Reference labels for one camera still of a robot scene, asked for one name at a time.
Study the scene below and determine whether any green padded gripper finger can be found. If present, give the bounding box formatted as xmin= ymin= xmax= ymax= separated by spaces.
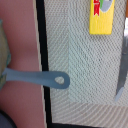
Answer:
xmin=0 ymin=19 xmax=11 ymax=89

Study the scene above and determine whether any yellow butter box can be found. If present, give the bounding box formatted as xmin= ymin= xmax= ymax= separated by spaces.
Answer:
xmin=89 ymin=0 xmax=115 ymax=35

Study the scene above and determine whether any grey frying pan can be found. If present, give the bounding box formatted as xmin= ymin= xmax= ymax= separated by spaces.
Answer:
xmin=0 ymin=68 xmax=70 ymax=128

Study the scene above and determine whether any pink toy stove board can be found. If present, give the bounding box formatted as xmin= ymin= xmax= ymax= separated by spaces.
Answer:
xmin=0 ymin=0 xmax=47 ymax=128

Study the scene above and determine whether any beige woven placemat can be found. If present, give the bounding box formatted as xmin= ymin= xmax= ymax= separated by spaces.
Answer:
xmin=44 ymin=0 xmax=128 ymax=128

